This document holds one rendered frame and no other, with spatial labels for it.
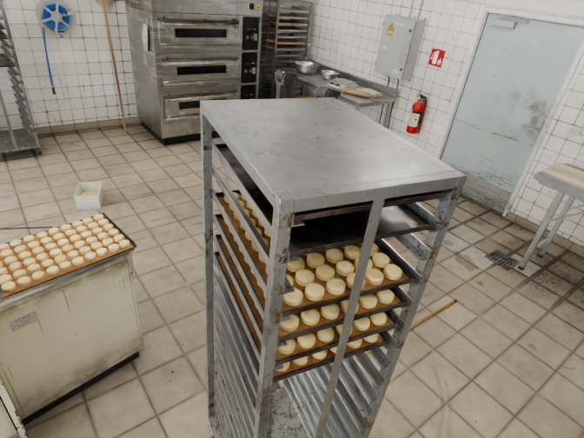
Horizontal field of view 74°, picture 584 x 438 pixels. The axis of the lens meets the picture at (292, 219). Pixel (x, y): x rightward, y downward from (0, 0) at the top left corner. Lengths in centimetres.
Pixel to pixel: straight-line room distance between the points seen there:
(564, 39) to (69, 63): 565
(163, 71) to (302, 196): 471
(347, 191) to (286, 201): 14
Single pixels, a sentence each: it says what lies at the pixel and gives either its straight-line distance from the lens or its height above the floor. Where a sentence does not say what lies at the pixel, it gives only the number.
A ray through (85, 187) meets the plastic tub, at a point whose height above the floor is 10.
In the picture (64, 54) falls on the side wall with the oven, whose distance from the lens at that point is 613.
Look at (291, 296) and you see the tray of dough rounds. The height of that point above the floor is 151.
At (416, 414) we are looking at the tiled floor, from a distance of 275.
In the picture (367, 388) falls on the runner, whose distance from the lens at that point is 155.
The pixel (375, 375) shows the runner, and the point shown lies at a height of 104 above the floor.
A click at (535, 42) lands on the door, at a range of 495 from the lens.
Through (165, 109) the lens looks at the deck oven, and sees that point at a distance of 549.
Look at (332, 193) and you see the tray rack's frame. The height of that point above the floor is 182.
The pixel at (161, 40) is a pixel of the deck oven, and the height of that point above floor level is 135.
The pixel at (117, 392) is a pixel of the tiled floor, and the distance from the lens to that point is 271.
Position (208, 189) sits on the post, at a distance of 138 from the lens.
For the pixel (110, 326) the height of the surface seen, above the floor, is 41.
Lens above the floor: 218
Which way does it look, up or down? 32 degrees down
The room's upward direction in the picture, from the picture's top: 7 degrees clockwise
